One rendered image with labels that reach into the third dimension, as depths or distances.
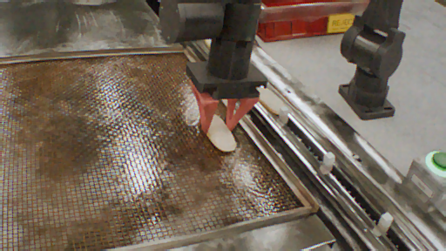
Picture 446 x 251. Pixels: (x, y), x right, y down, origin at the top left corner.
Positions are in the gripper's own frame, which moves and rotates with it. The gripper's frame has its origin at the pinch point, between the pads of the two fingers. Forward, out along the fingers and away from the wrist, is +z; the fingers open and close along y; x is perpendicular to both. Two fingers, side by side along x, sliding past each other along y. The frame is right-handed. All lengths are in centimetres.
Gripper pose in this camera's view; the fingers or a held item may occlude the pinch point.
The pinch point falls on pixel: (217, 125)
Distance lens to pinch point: 56.6
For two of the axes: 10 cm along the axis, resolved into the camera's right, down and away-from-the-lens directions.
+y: -9.2, 0.8, -3.9
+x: 3.7, 5.6, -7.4
